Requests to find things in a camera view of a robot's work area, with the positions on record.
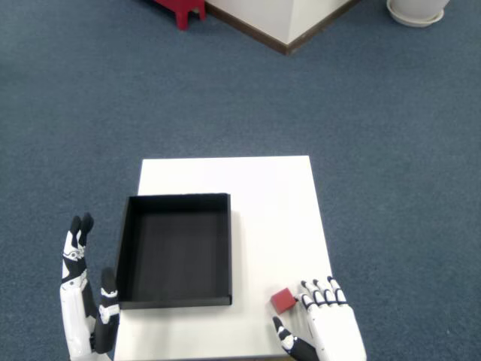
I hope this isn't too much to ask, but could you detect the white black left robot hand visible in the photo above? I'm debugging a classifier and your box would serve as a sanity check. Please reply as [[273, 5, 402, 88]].
[[59, 212, 119, 359]]

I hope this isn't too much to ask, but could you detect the white flower pot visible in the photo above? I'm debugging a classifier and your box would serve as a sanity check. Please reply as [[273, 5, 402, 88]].
[[392, 0, 450, 17]]

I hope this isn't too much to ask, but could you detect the black open box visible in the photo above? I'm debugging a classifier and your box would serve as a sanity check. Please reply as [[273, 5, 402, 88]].
[[115, 193, 233, 311]]

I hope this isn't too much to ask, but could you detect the white pot saucer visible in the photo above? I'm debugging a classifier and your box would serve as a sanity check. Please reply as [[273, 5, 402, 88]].
[[386, 0, 446, 27]]

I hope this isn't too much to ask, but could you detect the red cube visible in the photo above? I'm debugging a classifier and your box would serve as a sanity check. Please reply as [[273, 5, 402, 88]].
[[271, 287, 297, 314]]

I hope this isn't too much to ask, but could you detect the red plastic stool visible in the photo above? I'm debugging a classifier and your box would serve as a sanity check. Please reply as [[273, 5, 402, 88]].
[[153, 0, 207, 31]]

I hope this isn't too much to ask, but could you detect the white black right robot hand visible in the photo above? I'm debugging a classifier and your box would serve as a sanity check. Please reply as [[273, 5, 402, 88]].
[[271, 276, 368, 361]]

